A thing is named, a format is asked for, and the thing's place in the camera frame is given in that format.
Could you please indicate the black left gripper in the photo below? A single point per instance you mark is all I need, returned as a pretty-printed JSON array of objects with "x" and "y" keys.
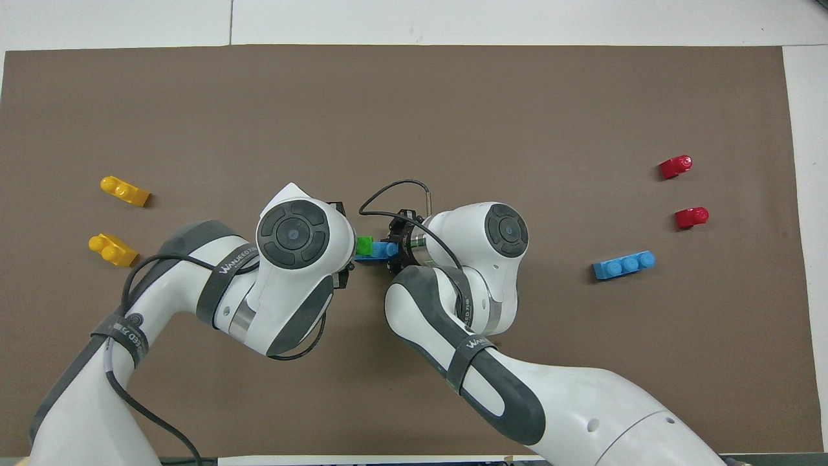
[{"x": 339, "y": 210}]

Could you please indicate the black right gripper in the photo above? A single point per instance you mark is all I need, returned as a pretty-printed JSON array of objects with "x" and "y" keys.
[{"x": 407, "y": 226}]

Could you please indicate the blue three-stud toy brick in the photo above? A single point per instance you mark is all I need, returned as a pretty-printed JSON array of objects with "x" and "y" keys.
[
  {"x": 624, "y": 266},
  {"x": 381, "y": 251}
]

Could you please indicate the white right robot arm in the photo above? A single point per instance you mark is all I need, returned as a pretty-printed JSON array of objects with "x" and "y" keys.
[{"x": 582, "y": 401}]

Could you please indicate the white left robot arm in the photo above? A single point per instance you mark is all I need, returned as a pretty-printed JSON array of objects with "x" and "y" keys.
[{"x": 284, "y": 291}]

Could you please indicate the brown paper table mat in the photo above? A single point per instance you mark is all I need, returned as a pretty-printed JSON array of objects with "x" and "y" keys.
[{"x": 517, "y": 116}]

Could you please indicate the yellow two-stud toy brick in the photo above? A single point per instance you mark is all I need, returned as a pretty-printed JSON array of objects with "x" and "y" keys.
[
  {"x": 126, "y": 191},
  {"x": 115, "y": 251}
]

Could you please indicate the red one-stud toy brick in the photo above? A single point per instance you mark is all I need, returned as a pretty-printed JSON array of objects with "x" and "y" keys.
[
  {"x": 691, "y": 218},
  {"x": 675, "y": 167}
]

